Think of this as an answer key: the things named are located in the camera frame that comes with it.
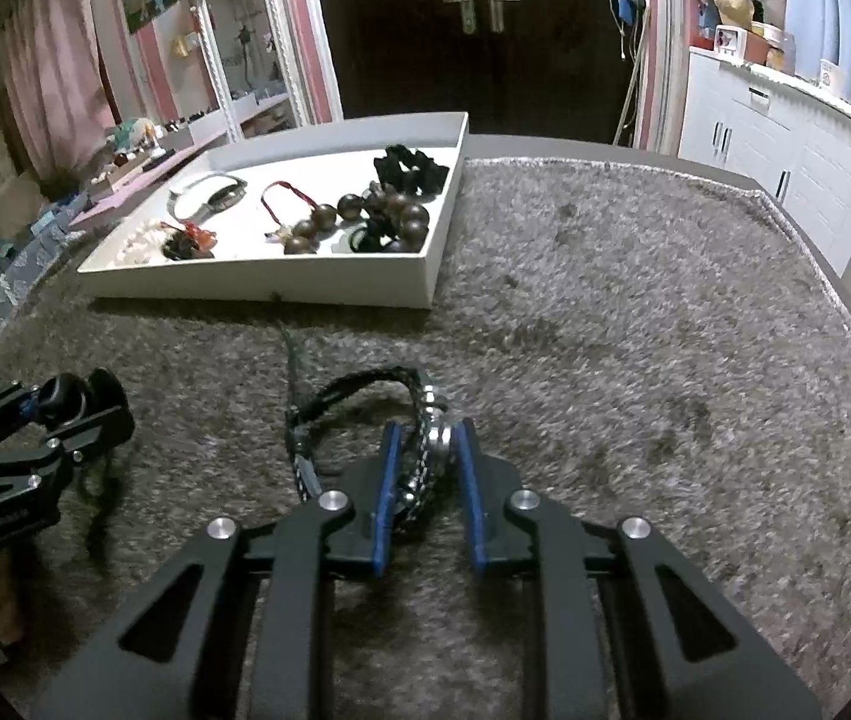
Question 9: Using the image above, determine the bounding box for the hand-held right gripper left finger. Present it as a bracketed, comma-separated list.
[31, 420, 404, 720]

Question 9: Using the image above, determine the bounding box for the black fabric scrunchie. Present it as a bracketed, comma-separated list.
[372, 144, 450, 200]

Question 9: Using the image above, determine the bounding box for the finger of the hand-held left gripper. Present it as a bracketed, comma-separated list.
[0, 441, 80, 520]
[0, 367, 136, 460]

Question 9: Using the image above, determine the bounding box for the blue patterned cloth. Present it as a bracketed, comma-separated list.
[0, 199, 91, 403]

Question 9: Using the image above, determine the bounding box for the white cabinet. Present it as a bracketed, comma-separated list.
[676, 45, 851, 280]

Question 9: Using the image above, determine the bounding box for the red braided cord bracelet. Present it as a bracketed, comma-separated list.
[260, 180, 319, 242]

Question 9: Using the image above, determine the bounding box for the pale stuffed toy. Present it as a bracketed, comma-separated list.
[106, 118, 161, 160]

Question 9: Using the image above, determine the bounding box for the dark double door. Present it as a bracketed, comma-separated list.
[312, 0, 647, 147]

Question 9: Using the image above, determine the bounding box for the black braided cord bracelet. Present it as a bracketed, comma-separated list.
[284, 366, 464, 527]

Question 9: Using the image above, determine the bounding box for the black hair claw clip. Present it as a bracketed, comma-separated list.
[161, 231, 211, 261]

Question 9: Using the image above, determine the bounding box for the pink curtain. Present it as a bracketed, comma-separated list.
[0, 0, 116, 182]

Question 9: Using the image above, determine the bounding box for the white flower bead bracelet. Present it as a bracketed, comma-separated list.
[114, 216, 172, 265]

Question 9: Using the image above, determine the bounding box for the dark wooden bead bracelet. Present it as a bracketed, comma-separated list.
[282, 191, 432, 256]

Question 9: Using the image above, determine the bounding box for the pink shelf board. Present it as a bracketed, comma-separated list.
[69, 90, 299, 230]

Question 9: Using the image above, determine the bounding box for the white framed mirror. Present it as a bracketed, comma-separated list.
[196, 0, 344, 145]

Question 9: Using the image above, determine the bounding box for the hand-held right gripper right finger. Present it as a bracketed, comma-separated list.
[453, 418, 823, 720]

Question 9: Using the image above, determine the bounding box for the white shallow tray box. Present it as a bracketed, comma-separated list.
[76, 111, 471, 310]

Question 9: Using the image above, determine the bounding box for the white strap wristwatch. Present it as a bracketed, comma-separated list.
[169, 172, 248, 218]

